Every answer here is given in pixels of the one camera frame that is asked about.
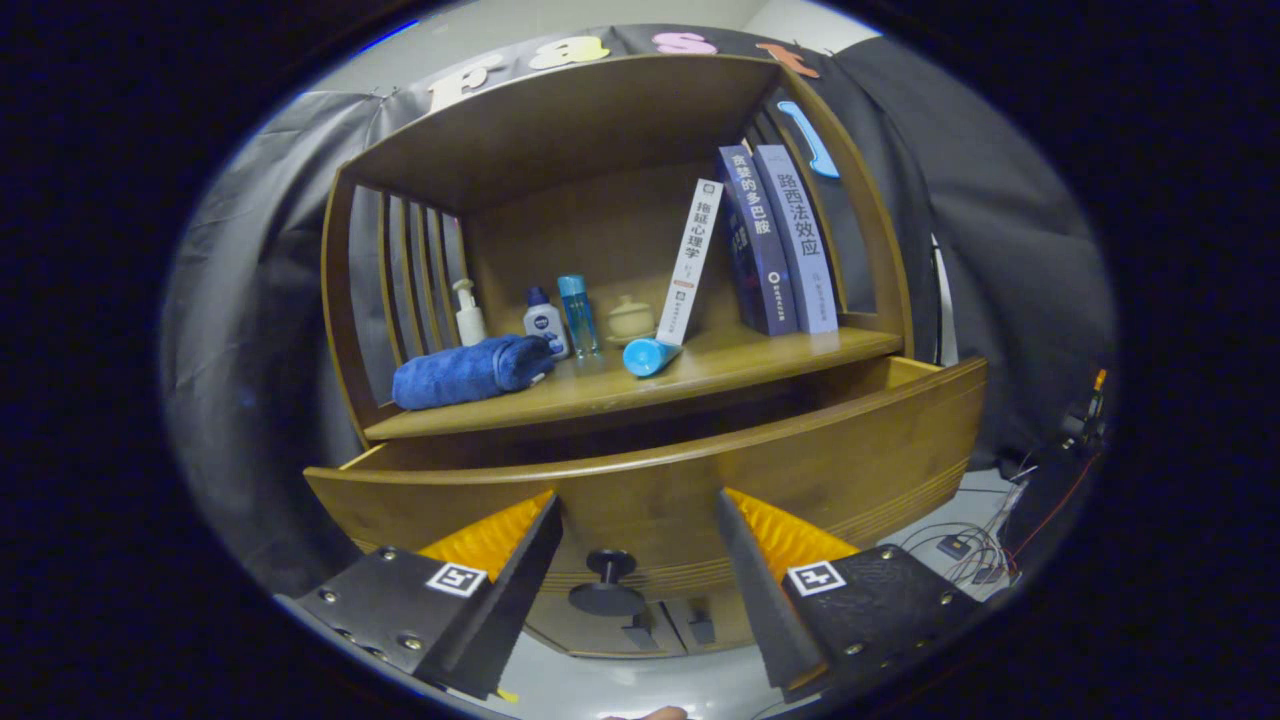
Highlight white bottle with blue cap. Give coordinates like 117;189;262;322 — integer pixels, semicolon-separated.
522;287;571;361

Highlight beige lidded teacup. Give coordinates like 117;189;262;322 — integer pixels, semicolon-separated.
606;294;657;346

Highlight tangle of floor cables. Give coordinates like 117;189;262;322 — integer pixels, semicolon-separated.
900;480;1101;591

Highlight wooden cabinet door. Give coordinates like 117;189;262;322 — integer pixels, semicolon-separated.
522;595;686;659
660;598;758;651

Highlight white book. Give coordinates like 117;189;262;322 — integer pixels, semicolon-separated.
655;179;724;347

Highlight wooden cabinet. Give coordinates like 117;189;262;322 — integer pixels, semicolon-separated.
320;53;916;661

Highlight wooden countertop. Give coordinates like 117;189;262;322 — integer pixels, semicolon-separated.
363;325;906;442

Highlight blue folded towel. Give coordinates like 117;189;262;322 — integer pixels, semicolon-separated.
391;334;556;412

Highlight dark blue book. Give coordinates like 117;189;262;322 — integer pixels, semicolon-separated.
716;145;801;337

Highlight wooden drawer with black knob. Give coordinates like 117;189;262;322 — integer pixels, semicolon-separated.
303;355;989;618

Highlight black backdrop cloth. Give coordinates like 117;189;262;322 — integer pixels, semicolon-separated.
160;25;1116;601

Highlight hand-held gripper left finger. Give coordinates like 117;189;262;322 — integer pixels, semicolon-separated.
290;488;564;701

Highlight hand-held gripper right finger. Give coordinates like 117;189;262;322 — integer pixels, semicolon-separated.
714;487;983;698

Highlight pale purple book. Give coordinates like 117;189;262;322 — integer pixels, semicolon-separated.
752;144;840;335

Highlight blue and white tube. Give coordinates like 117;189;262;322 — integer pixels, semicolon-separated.
623;338;684;378

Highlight white pump bottle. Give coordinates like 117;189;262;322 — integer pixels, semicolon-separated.
452;278;489;347

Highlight clear blue bottle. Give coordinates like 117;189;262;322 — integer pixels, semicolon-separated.
557;274;602;358

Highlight black device with orange tip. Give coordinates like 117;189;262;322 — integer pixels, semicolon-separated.
1060;368;1111;453

